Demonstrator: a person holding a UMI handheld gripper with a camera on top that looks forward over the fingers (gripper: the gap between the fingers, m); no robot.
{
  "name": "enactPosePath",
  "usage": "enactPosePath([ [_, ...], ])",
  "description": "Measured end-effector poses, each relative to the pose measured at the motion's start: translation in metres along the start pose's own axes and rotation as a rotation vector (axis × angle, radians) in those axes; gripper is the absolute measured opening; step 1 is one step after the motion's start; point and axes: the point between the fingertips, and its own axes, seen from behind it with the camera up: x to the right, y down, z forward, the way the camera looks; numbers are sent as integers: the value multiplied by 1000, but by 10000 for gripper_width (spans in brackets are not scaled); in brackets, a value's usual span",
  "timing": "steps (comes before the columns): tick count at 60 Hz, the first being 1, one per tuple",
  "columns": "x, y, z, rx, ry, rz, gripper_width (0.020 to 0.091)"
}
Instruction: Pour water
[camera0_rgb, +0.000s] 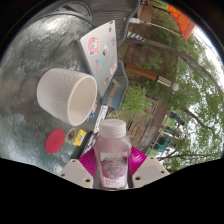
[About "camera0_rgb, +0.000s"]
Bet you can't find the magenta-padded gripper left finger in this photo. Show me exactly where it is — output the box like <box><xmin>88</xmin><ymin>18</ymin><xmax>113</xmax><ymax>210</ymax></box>
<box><xmin>58</xmin><ymin>147</ymin><xmax>100</xmax><ymax>189</ymax></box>

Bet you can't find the small colourful card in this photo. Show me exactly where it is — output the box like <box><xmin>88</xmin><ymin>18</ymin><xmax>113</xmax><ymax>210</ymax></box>
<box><xmin>87</xmin><ymin>103</ymin><xmax>99</xmax><ymax>123</ymax></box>

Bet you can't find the green leafy tree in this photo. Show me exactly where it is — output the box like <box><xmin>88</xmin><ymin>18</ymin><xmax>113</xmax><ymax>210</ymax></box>
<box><xmin>156</xmin><ymin>133</ymin><xmax>224</xmax><ymax>174</ymax></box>
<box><xmin>126</xmin><ymin>33</ymin><xmax>224</xmax><ymax>111</ymax></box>

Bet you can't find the white textured cup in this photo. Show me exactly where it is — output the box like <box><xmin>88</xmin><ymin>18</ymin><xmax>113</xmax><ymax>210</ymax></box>
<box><xmin>36</xmin><ymin>67</ymin><xmax>99</xmax><ymax>127</ymax></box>

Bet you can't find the striped lamp post white globe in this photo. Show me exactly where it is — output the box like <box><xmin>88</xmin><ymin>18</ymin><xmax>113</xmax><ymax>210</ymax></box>
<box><xmin>125</xmin><ymin>63</ymin><xmax>180</xmax><ymax>93</ymax></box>

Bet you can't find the silver laptop with stickers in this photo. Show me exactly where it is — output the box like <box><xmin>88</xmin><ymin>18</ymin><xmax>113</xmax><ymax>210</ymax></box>
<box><xmin>79</xmin><ymin>19</ymin><xmax>119</xmax><ymax>98</ymax></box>

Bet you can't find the small tape roll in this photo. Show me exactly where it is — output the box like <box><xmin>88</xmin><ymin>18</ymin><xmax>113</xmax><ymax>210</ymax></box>
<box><xmin>65</xmin><ymin>127</ymin><xmax>78</xmax><ymax>145</ymax></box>

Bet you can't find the person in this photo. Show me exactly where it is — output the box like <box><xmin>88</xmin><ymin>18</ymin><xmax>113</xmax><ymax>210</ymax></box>
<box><xmin>155</xmin><ymin>134</ymin><xmax>175</xmax><ymax>148</ymax></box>
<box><xmin>162</xmin><ymin>124</ymin><xmax>181</xmax><ymax>138</ymax></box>
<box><xmin>168</xmin><ymin>111</ymin><xmax>185</xmax><ymax>126</ymax></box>
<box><xmin>150</xmin><ymin>141</ymin><xmax>168</xmax><ymax>153</ymax></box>

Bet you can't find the flat round red coaster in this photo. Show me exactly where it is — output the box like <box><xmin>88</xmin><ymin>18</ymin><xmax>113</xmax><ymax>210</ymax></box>
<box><xmin>44</xmin><ymin>128</ymin><xmax>66</xmax><ymax>155</ymax></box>

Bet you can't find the blue yellow striped cone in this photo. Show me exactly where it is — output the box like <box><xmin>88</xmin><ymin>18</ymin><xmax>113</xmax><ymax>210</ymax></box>
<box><xmin>126</xmin><ymin>31</ymin><xmax>146</xmax><ymax>42</ymax></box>

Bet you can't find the yellow card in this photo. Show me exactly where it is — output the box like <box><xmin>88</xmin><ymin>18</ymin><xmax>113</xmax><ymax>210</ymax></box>
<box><xmin>72</xmin><ymin>129</ymin><xmax>87</xmax><ymax>147</ymax></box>

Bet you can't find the pink drink bottle white cap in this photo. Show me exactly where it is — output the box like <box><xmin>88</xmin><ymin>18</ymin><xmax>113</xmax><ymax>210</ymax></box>
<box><xmin>93</xmin><ymin>118</ymin><xmax>132</xmax><ymax>190</ymax></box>

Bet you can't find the grey wicker chair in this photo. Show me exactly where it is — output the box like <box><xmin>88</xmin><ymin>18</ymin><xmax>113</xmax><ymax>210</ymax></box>
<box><xmin>113</xmin><ymin>61</ymin><xmax>130</xmax><ymax>101</ymax></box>
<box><xmin>29</xmin><ymin>0</ymin><xmax>142</xmax><ymax>46</ymax></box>

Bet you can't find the wooden bench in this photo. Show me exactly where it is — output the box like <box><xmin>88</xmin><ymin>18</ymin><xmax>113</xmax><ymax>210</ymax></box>
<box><xmin>137</xmin><ymin>0</ymin><xmax>155</xmax><ymax>24</ymax></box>

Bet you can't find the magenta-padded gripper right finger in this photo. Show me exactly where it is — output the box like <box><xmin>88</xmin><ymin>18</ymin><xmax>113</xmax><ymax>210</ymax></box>
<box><xmin>127</xmin><ymin>145</ymin><xmax>171</xmax><ymax>190</ymax></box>

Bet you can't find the black laptop with stickers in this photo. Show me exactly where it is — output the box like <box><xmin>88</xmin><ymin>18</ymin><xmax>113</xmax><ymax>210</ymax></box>
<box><xmin>77</xmin><ymin>130</ymin><xmax>98</xmax><ymax>160</ymax></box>

